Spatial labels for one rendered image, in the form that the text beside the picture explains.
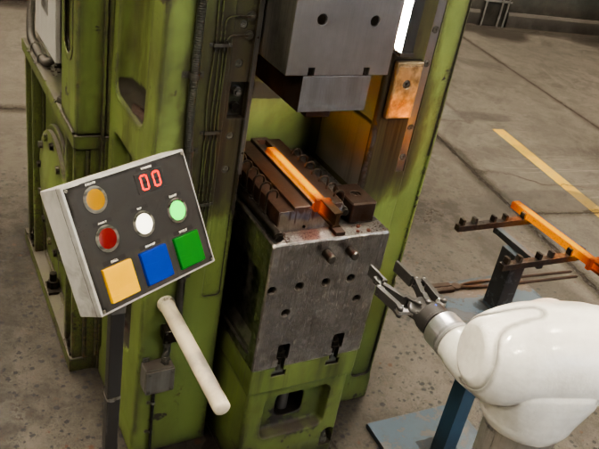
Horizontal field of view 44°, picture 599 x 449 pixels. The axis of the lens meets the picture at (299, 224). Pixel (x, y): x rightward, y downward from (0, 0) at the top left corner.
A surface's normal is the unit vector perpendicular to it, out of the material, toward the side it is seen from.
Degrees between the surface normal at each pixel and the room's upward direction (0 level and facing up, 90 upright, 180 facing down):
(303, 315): 90
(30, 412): 0
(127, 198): 60
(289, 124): 90
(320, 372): 90
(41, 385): 0
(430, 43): 90
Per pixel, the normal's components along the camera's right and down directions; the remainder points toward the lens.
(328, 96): 0.45, 0.51
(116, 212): 0.75, -0.07
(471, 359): -0.95, -0.17
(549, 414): 0.03, 0.54
